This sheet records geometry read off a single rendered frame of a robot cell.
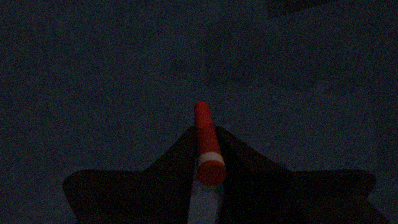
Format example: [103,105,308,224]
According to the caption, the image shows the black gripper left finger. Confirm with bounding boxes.
[62,126,197,224]

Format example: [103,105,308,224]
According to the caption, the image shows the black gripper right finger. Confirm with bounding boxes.
[215,126,377,224]

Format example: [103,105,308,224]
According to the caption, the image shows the red cylindrical peg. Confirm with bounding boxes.
[194,102,227,186]

